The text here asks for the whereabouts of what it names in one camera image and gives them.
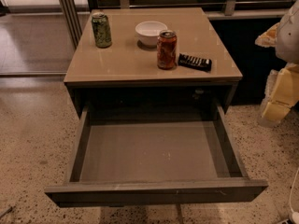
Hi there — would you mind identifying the grey cabinet with tan top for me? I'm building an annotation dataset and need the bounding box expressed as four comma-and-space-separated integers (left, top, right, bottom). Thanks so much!
64, 7, 242, 113

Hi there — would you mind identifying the white bowl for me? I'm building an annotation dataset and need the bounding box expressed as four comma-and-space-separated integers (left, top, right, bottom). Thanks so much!
135, 21, 167, 47

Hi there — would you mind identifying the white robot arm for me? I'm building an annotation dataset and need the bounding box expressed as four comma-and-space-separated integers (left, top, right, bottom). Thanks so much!
255, 0, 299, 127

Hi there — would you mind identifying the white cable on floor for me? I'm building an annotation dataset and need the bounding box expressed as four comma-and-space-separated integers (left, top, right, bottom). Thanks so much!
288, 167, 299, 224

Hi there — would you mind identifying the red coke can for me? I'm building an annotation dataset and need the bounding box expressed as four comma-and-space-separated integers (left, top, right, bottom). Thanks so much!
157, 30, 177, 70

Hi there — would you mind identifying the black snack bar packet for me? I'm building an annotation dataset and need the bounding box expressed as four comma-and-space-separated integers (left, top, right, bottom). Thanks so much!
178, 54, 212, 72

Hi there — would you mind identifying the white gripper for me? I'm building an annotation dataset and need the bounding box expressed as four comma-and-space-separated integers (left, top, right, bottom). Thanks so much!
255, 23, 299, 122

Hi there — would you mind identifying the green soda can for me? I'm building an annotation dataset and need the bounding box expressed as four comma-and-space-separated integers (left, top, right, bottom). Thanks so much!
92, 12, 112, 48

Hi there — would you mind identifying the open grey top drawer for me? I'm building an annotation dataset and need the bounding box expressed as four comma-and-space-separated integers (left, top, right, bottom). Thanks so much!
45, 103, 267, 207

